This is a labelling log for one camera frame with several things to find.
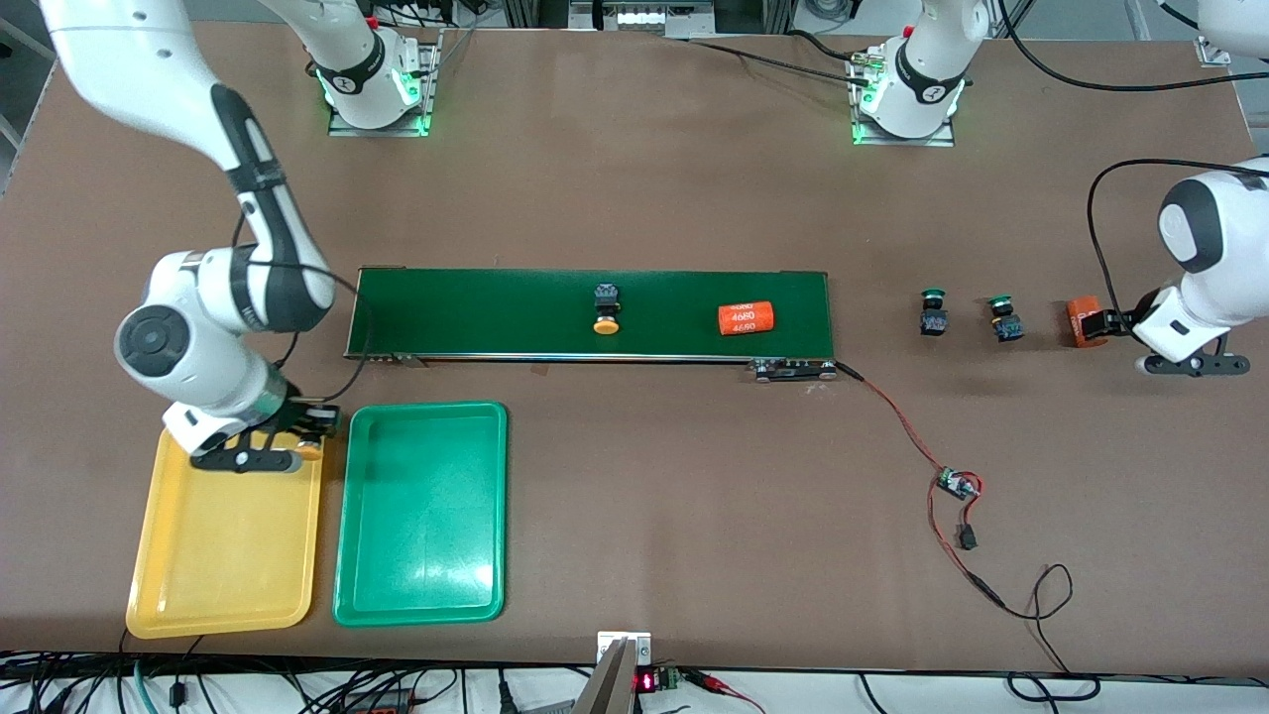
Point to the green mushroom push button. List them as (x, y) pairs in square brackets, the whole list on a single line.
[(933, 317), (1006, 322)]

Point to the grey metal bar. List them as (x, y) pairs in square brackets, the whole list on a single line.
[(605, 689)]

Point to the small black circuit board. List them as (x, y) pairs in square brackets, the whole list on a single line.
[(960, 484)]

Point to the yellow mushroom push button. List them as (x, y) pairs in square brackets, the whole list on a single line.
[(309, 449), (606, 309)]

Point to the silver box with lights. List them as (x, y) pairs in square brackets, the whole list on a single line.
[(639, 15)]

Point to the green plastic tray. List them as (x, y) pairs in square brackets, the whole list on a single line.
[(421, 516)]

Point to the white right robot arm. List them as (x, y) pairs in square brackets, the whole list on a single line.
[(129, 59)]

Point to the silver metal bracket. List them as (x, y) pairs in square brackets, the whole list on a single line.
[(642, 645)]

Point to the yellow plastic tray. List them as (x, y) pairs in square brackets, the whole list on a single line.
[(218, 555)]

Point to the aluminium frame corner bracket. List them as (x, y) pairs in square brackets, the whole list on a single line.
[(1211, 55)]

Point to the green belt conveyor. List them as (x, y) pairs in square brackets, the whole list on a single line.
[(496, 312)]

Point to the black inline switch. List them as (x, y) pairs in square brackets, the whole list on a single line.
[(967, 537)]

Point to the red digit display module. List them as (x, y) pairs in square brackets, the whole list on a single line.
[(646, 681)]

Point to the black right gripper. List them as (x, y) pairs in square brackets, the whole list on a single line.
[(298, 413)]

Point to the red clip lead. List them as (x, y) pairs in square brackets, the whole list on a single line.
[(709, 681)]

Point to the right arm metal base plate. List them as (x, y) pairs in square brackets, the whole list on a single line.
[(426, 79)]

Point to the orange plastic device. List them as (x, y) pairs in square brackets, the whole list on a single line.
[(382, 707)]

